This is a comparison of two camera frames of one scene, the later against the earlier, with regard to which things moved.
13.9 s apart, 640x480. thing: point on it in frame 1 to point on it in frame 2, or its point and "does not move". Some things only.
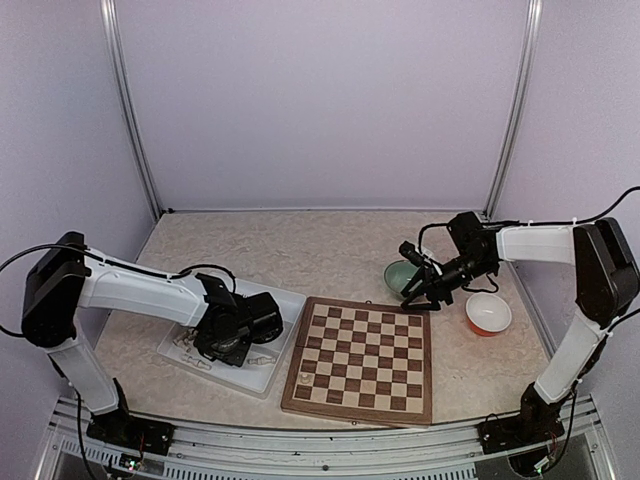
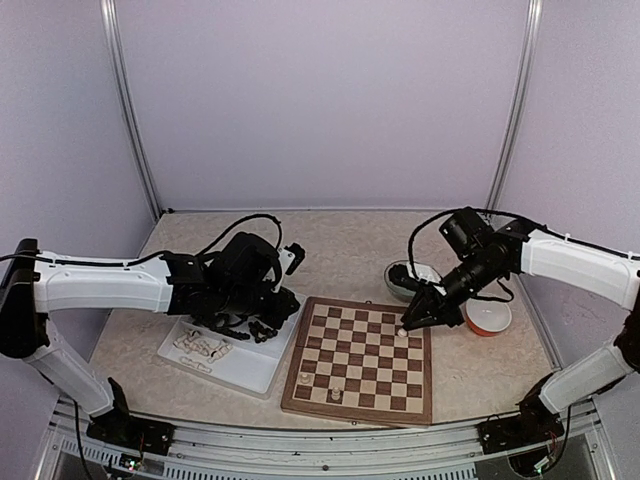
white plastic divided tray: (259, 373) does not move
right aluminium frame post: (514, 129) does not move
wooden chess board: (361, 362) does not move
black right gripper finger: (414, 281) to (421, 308)
